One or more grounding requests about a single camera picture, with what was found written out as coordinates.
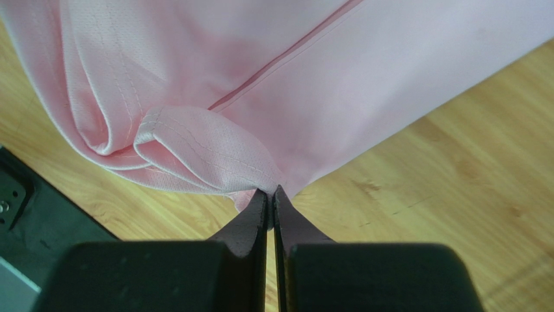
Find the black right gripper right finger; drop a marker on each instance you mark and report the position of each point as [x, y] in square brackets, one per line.
[316, 273]

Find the pink t shirt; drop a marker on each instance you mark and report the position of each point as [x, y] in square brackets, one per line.
[227, 97]

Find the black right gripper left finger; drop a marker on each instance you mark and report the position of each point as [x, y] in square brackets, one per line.
[225, 272]

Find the black base mat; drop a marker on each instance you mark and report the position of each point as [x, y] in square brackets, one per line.
[38, 222]

